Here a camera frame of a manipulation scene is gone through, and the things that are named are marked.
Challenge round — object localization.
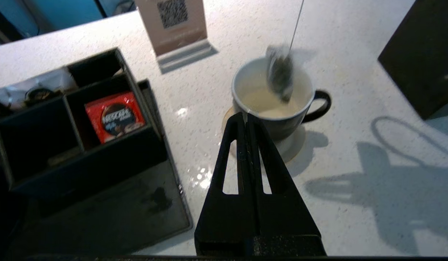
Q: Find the white sachet packet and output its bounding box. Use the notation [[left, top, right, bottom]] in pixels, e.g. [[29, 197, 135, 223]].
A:
[[0, 67, 78, 111]]

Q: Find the grey tea bag sachet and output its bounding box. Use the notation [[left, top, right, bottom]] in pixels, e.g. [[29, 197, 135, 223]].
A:
[[266, 0, 305, 104]]

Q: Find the round white coaster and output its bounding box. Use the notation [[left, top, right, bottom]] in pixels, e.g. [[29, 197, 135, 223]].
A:
[[222, 105, 307, 163]]

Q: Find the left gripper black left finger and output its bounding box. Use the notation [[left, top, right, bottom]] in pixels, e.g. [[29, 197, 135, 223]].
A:
[[194, 112, 254, 256]]

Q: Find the black mug white inside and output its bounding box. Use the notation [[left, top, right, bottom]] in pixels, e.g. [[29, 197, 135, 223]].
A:
[[231, 57, 332, 142]]

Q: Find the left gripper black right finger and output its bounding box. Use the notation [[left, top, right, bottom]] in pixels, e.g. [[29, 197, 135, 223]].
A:
[[246, 113, 327, 256]]

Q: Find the black serving tray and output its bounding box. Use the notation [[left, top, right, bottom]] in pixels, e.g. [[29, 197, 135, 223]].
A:
[[0, 80, 194, 258]]

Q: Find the beige QR code sign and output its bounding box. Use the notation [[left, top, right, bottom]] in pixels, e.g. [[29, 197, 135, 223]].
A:
[[135, 0, 218, 75]]

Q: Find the black tissue box white lid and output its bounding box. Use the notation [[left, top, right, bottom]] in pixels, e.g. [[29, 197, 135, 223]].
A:
[[378, 0, 448, 120]]

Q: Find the red Nescafe sachet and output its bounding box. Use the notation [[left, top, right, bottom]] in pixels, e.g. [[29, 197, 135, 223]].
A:
[[84, 91, 146, 144]]

